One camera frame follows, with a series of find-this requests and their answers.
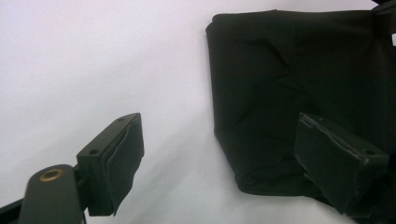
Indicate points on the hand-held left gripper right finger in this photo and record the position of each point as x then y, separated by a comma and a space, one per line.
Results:
336, 161

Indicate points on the black shorts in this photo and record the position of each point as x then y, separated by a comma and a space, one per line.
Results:
280, 77

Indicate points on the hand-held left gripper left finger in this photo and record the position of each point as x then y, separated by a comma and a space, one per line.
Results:
112, 165

